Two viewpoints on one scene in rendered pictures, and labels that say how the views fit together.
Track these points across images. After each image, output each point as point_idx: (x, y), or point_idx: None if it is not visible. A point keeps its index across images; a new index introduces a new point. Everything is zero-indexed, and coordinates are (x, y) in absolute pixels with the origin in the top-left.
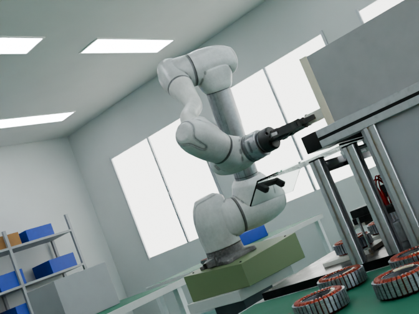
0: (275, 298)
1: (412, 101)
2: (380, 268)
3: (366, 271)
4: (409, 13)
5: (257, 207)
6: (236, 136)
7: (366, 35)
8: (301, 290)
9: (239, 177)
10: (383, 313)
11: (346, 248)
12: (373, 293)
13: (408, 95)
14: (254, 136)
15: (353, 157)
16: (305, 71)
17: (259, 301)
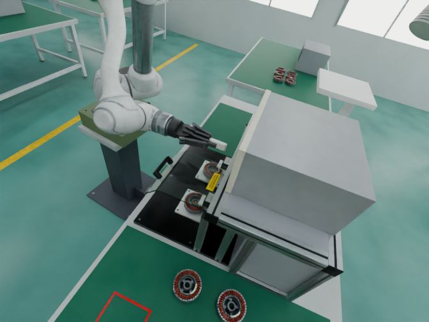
0: (141, 227)
1: (290, 255)
2: (206, 257)
3: (198, 253)
4: (338, 197)
5: (142, 93)
6: (150, 111)
7: (299, 181)
8: (158, 235)
9: (136, 69)
10: None
11: (195, 245)
12: None
13: (292, 253)
14: (165, 125)
15: (230, 236)
16: (236, 158)
17: (129, 218)
